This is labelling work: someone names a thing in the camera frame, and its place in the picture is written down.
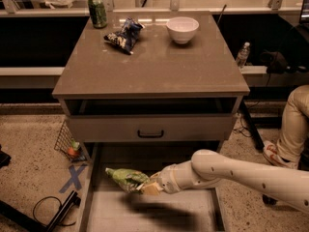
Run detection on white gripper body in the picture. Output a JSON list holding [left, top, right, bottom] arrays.
[[157, 163, 186, 194]]

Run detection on green jalapeno chip bag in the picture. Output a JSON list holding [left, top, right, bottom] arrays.
[[105, 168, 150, 193]]

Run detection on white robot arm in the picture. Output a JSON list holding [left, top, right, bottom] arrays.
[[139, 150, 309, 214]]

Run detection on open pulled-out drawer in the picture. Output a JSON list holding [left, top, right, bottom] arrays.
[[76, 142, 226, 232]]

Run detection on grey drawer cabinet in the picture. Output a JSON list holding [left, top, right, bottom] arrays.
[[52, 10, 251, 232]]

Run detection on blue chip bag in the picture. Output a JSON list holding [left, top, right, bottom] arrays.
[[103, 17, 145, 55]]

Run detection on blue tape cross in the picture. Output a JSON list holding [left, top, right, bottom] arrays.
[[59, 163, 87, 193]]

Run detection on white and red sneaker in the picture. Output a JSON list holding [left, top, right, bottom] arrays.
[[263, 141, 298, 169]]

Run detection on person leg beige trousers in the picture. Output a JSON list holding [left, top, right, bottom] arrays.
[[276, 85, 309, 162]]

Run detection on black tripod leg left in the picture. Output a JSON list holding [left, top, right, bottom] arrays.
[[0, 191, 81, 232]]

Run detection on clear plastic water bottle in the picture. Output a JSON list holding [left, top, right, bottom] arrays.
[[236, 42, 250, 68]]

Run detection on white ceramic bowl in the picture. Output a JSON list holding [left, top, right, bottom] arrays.
[[166, 16, 199, 44]]

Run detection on green soda can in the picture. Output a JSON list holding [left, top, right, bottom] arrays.
[[88, 0, 107, 28]]

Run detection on closed drawer with black handle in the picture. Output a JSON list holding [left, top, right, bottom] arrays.
[[67, 115, 236, 142]]

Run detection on wire mesh basket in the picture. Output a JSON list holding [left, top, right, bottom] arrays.
[[54, 122, 86, 162]]

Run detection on black floor cable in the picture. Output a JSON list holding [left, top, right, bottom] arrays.
[[32, 195, 77, 227]]

